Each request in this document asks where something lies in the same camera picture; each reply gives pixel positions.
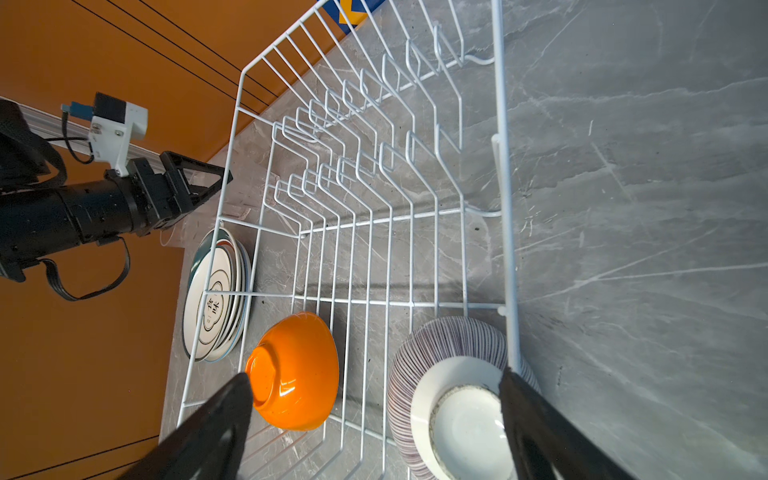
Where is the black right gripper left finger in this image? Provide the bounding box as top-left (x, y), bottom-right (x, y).
top-left (120, 373), bottom-right (253, 479)

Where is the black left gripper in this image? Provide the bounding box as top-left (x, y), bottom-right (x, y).
top-left (1, 151), bottom-right (233, 282)

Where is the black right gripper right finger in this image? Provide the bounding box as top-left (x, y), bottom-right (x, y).
top-left (499, 367), bottom-right (632, 480)

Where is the orange bowl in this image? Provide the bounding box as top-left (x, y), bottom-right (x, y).
top-left (245, 312), bottom-right (340, 431)

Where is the white plate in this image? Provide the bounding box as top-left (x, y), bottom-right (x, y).
top-left (182, 227), bottom-right (251, 363)

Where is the striped ceramic bowl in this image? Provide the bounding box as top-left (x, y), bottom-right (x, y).
top-left (387, 316), bottom-right (538, 479)

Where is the white wire dish rack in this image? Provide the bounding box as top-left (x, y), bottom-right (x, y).
top-left (178, 1), bottom-right (509, 479)

